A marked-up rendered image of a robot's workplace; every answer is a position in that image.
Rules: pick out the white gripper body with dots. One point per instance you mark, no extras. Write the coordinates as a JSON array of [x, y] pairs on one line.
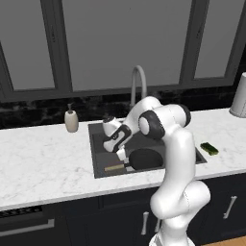
[[121, 155]]

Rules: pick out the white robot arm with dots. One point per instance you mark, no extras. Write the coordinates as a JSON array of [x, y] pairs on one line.
[[179, 153]]

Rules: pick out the dark grey sink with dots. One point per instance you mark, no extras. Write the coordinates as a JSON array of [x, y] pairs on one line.
[[99, 150]]

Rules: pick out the green sponge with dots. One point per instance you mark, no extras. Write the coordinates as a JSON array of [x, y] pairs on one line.
[[209, 149]]

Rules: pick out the beige soap dispenser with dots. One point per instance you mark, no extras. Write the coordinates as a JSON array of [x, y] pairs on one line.
[[71, 121]]

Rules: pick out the dark cupboard door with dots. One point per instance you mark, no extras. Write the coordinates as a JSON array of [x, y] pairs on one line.
[[115, 221], [155, 238], [217, 224]]

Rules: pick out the grey curved tap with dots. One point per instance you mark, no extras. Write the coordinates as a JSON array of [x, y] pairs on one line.
[[138, 73]]

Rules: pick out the dark-framed window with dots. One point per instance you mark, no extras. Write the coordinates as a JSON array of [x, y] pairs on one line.
[[61, 48]]

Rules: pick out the black dishwasher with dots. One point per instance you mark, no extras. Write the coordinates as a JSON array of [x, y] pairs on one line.
[[29, 237]]

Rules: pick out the white paper towel roll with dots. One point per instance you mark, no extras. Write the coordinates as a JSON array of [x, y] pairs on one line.
[[239, 96]]

